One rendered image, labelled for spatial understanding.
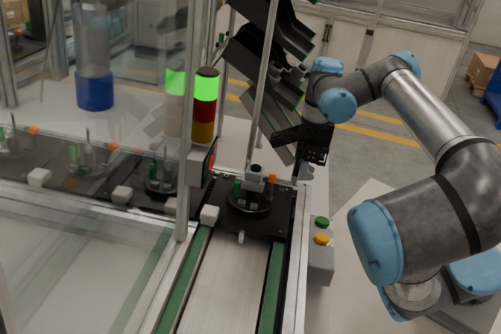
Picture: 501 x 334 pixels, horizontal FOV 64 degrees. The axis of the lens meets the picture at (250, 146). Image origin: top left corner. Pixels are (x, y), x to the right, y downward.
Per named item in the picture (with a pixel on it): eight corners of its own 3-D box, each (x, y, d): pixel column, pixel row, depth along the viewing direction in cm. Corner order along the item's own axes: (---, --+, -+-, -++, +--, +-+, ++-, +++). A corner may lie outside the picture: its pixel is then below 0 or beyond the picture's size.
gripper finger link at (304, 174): (310, 194, 110) (317, 166, 105) (288, 190, 110) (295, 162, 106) (310, 188, 113) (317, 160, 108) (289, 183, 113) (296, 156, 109)
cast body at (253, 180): (265, 184, 117) (268, 164, 114) (262, 193, 114) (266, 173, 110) (236, 178, 118) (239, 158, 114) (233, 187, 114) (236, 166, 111)
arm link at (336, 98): (368, 80, 81) (353, 61, 90) (316, 102, 83) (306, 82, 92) (379, 111, 85) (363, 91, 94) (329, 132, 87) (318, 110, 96)
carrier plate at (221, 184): (291, 191, 129) (293, 186, 128) (285, 244, 108) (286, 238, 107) (219, 177, 131) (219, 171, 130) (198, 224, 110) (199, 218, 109)
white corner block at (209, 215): (218, 218, 114) (220, 206, 112) (215, 228, 110) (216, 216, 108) (202, 214, 114) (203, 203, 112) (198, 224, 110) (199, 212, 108)
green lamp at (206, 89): (219, 94, 85) (221, 71, 83) (213, 103, 81) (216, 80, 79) (197, 89, 86) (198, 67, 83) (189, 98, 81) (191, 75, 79)
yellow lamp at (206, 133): (215, 135, 90) (217, 115, 88) (209, 145, 86) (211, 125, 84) (193, 130, 91) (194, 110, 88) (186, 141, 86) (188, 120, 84)
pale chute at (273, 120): (295, 150, 145) (306, 145, 143) (285, 167, 134) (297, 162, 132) (251, 84, 140) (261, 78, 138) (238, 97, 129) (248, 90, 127)
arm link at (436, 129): (572, 180, 46) (401, 33, 86) (475, 215, 48) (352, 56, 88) (570, 241, 52) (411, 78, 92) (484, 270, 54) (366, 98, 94)
